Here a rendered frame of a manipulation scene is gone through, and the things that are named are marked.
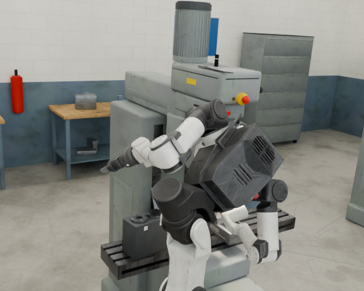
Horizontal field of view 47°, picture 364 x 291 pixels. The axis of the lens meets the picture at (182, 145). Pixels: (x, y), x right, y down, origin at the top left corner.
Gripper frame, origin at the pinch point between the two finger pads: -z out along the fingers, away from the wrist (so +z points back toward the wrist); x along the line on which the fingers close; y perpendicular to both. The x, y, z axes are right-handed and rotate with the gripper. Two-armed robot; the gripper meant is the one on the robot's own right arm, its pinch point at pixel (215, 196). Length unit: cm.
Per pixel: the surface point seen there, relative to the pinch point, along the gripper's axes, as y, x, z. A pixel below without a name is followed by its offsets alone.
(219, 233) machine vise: 24.8, -6.2, -4.3
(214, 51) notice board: -48, -196, -497
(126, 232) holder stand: 15, 49, 1
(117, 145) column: -7, 40, -79
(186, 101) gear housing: -49, 14, -18
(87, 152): 91, 31, -379
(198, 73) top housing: -65, 12, -8
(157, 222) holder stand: 10.1, 33.0, 3.7
